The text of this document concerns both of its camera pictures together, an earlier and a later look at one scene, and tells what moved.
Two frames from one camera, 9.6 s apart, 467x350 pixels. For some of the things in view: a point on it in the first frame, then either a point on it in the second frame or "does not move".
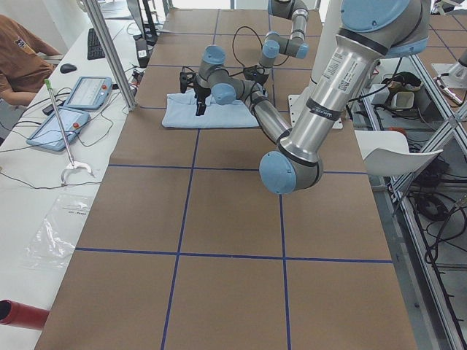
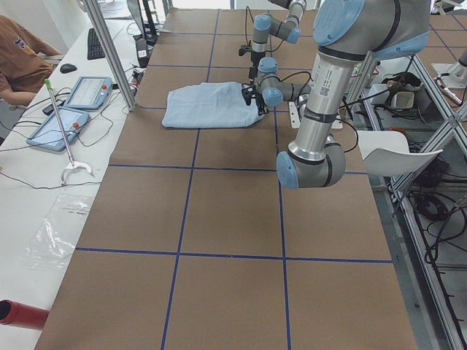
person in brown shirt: (25, 63) does not move
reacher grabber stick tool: (74, 163) does not move
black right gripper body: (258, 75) to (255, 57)
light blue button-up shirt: (181, 112) does not move
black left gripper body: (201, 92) to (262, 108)
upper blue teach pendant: (89, 92) does not move
